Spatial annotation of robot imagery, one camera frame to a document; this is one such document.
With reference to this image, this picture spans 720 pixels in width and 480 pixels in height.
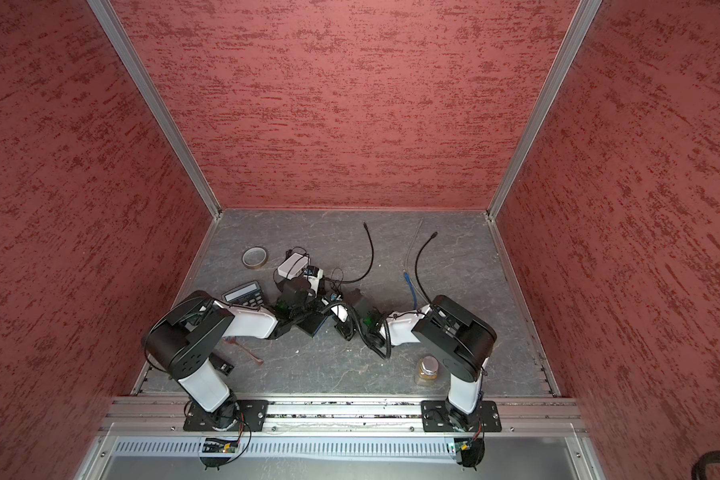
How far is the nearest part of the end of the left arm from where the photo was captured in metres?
0.79

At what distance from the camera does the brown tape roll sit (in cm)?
106

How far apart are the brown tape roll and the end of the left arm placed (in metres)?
0.32
